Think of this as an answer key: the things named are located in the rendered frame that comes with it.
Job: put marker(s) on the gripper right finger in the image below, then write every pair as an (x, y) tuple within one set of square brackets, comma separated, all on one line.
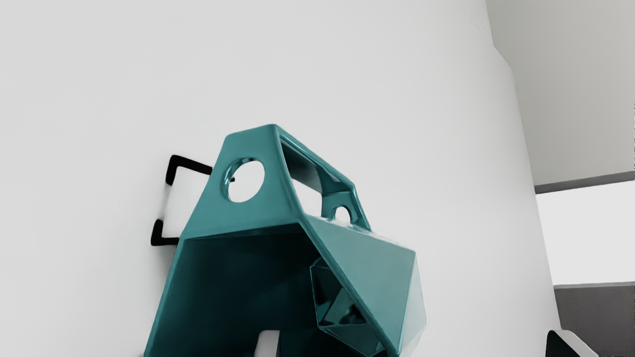
[(563, 347)]

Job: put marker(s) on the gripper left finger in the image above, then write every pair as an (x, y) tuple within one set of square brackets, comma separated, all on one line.
[(268, 345)]

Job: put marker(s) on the teal faceted mug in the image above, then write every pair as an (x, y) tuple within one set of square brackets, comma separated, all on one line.
[(258, 223)]

